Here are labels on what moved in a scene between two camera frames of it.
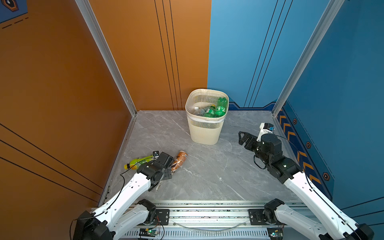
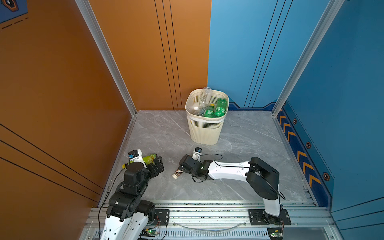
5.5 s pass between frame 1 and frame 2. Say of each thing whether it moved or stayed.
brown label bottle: moved
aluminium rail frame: stayed
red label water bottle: stayed
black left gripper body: moved
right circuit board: stayed
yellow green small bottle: stayed
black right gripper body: moved
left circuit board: stayed
